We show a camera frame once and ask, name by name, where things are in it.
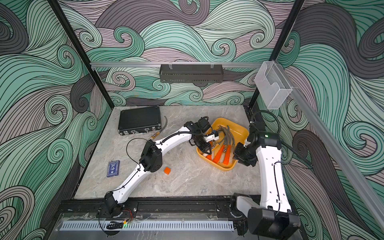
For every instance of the yellow plastic tray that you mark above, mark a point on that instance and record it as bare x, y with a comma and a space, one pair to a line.
240, 134

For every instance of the blue card pack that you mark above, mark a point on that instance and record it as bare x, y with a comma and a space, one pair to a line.
113, 169

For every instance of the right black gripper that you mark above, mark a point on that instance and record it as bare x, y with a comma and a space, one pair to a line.
238, 154

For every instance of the clear acrylic wall holder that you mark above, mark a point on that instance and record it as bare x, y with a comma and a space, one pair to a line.
273, 84

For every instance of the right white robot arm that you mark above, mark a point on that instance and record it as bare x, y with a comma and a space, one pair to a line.
273, 216

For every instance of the white slotted cable duct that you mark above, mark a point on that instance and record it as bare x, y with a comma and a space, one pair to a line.
182, 225

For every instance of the black ribbed storage case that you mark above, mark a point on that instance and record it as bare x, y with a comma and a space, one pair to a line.
140, 120

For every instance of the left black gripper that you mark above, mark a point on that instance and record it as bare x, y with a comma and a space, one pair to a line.
206, 149

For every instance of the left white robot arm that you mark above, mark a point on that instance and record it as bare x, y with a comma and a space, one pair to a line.
199, 134

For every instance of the wooden handle sickle with label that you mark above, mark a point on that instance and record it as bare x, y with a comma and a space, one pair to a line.
163, 128

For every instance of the small orange block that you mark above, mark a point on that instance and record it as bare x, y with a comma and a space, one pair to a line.
167, 171

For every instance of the black wall shelf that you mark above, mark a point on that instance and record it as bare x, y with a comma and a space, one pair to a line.
196, 74

